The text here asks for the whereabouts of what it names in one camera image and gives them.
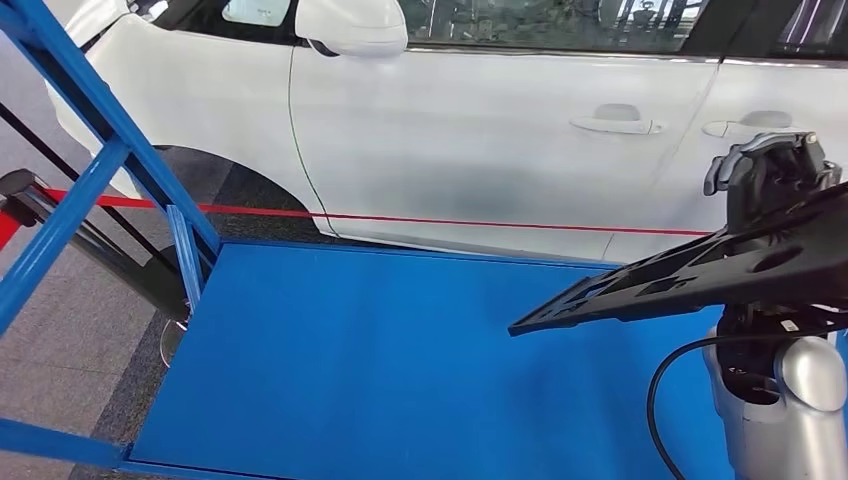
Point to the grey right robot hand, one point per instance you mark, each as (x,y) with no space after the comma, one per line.
(768,179)

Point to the black plastic plate frame part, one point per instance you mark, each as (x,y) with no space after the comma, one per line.
(729,278)

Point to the blue metal shelf rack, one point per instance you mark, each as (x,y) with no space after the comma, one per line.
(331,364)

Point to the long red barrier belt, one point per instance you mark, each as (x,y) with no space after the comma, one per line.
(464,222)

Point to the white car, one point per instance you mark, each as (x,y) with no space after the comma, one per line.
(464,132)

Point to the white car side mirror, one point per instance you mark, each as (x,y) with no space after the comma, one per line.
(351,26)

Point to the wide red barrier belt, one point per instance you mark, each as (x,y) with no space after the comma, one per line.
(6,228)

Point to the black stanchion post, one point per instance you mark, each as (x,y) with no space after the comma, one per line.
(166,278)

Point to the chrome stanchion post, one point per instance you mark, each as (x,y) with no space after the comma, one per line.
(79,245)

